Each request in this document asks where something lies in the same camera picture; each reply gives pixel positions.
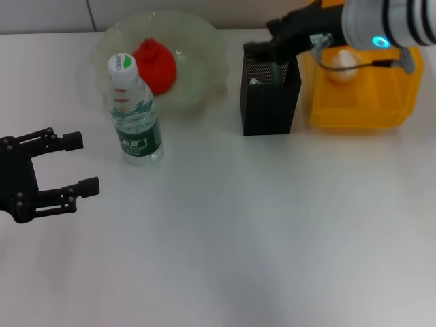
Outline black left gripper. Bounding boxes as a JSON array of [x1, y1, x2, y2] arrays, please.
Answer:
[[0, 127, 101, 225]]

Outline white paper ball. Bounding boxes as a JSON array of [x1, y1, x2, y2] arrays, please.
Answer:
[[327, 48, 362, 83]]

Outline red-orange toy orange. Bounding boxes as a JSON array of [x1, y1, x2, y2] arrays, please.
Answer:
[[131, 37, 178, 97]]

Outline clear glass fruit plate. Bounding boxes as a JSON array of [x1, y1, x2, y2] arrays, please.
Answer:
[[93, 10, 230, 116]]

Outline right gripper cable with plug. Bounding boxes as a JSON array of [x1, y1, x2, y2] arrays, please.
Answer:
[[309, 33, 417, 74]]

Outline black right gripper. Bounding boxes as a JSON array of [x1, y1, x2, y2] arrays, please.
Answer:
[[250, 5, 350, 65]]

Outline black mesh pen holder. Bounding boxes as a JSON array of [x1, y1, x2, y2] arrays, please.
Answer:
[[239, 42, 304, 137]]

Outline clear green-label water bottle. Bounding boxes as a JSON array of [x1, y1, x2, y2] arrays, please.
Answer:
[[108, 52, 165, 167]]

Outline yellow plastic bin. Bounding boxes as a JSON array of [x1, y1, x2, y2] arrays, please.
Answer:
[[298, 0, 426, 133]]

